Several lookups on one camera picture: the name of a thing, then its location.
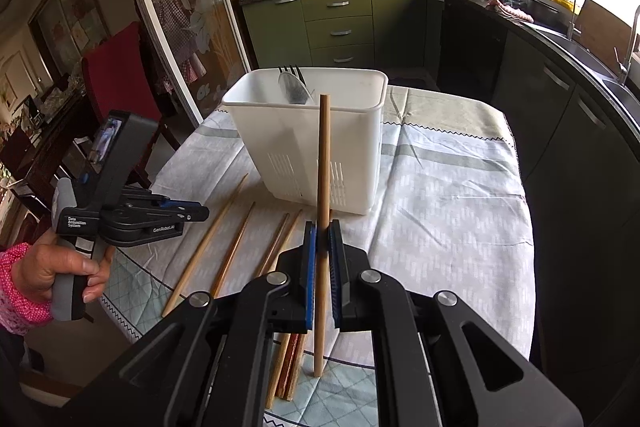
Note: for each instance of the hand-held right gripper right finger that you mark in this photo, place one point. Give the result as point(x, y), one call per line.
point(335, 279)

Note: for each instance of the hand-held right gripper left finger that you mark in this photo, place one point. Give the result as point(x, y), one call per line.
point(310, 279)

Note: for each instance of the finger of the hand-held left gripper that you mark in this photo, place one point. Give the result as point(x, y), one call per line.
point(195, 213)
point(150, 198)

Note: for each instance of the white plastic utensil holder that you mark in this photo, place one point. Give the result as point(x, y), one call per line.
point(350, 142)

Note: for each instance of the person's left forearm pink sleeve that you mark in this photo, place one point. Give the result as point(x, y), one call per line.
point(15, 302)

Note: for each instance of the person's left hand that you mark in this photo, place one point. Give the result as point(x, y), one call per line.
point(40, 267)

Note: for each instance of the red upholstered chair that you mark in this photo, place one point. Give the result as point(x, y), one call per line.
point(117, 82)

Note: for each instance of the white patterned tablecloth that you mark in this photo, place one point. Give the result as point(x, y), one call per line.
point(450, 232)

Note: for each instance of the floral glass sliding door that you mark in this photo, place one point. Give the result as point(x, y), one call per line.
point(175, 7)

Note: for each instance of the metal spoon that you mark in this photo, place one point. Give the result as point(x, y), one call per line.
point(295, 89)

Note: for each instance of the metal fork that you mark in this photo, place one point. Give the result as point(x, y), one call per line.
point(290, 71)

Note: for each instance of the green base cabinet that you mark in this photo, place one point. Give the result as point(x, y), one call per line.
point(340, 24)

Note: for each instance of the dark base cabinet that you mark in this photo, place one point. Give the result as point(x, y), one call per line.
point(550, 157)

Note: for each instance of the pink cloth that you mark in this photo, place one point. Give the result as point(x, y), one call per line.
point(510, 9)

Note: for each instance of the steel double sink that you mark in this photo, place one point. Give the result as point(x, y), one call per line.
point(590, 54)

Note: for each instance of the dark metal pot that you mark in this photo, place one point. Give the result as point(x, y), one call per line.
point(542, 8)

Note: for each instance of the small chrome faucet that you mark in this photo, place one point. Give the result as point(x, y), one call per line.
point(571, 14)

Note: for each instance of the yellow sponge rack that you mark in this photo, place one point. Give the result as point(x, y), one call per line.
point(565, 2)

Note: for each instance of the wooden cutting board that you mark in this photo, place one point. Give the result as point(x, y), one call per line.
point(602, 27)

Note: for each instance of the tall chrome faucet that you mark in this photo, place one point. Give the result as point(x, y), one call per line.
point(629, 42)

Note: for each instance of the framed wall panel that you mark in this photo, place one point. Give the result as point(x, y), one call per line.
point(70, 17)

